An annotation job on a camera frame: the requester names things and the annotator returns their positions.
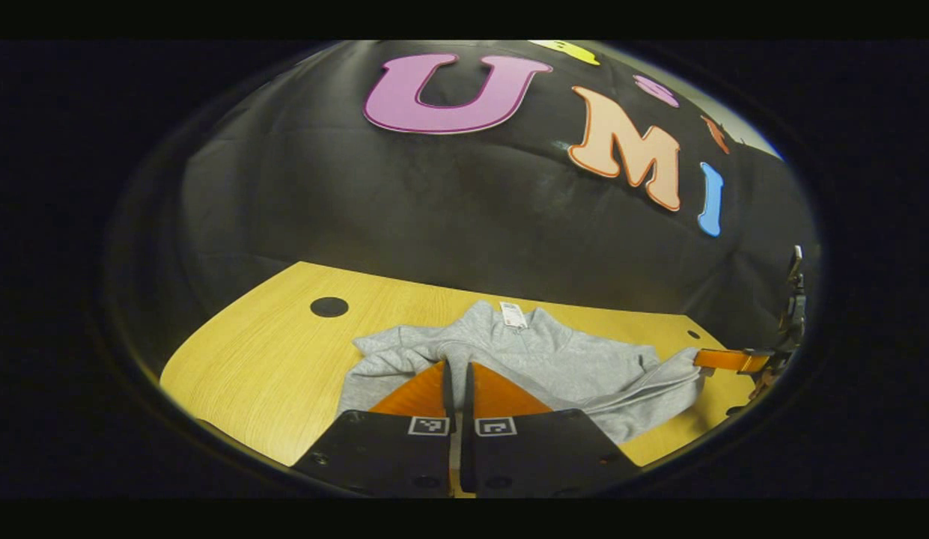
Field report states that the black backdrop cloth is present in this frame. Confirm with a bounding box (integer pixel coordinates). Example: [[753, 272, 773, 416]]
[[109, 41, 820, 375]]

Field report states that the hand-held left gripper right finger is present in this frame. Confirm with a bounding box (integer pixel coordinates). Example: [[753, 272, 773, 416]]
[[461, 362, 643, 499]]

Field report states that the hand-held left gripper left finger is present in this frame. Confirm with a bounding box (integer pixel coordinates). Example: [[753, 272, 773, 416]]
[[292, 360, 456, 499]]

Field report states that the grey sweatshirt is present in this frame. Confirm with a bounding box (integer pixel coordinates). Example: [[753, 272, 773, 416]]
[[335, 300, 708, 445]]

